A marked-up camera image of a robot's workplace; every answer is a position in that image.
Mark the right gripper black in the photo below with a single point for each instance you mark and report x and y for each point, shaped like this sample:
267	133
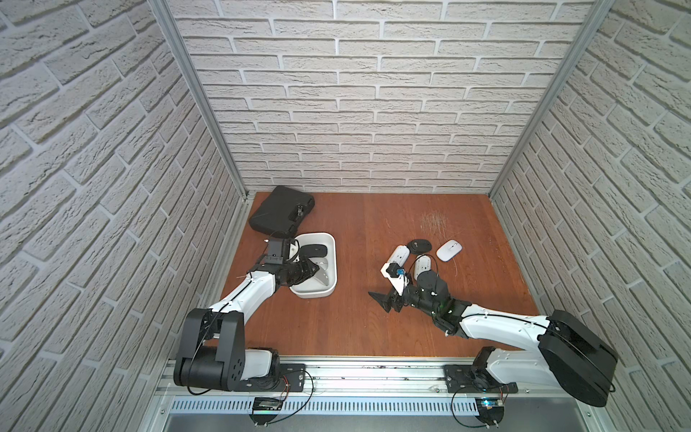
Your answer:
384	301

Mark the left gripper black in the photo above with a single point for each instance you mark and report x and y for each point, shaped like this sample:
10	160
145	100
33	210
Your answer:
305	270

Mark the white mouse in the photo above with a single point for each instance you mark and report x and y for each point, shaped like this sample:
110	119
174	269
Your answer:
448	250
322	274
423	264
400	255

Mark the black mouse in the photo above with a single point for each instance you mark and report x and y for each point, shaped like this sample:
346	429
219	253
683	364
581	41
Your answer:
313	251
419	246

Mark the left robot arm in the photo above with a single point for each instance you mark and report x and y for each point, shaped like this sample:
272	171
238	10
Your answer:
212	352

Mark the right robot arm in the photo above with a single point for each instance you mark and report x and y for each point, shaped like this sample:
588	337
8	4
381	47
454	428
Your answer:
554	350

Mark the white storage box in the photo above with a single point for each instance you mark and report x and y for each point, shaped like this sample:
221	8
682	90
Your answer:
312	288

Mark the black carrying case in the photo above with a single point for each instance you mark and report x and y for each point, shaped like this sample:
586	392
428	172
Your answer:
281	213

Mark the left controller board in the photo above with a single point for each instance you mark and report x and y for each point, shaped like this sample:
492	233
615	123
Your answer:
261	404

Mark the controller board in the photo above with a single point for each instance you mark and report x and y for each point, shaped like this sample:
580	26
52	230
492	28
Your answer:
490	411
261	404

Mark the right controller board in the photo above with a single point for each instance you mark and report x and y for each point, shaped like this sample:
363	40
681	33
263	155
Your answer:
490	411

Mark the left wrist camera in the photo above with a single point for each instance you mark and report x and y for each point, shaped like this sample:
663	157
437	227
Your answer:
278	251

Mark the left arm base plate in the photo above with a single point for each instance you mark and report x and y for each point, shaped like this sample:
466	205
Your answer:
288	378

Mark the aluminium front rail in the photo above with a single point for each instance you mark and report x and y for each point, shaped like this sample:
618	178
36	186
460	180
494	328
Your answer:
370	375

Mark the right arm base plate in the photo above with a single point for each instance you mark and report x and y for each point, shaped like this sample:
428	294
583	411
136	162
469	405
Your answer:
469	379

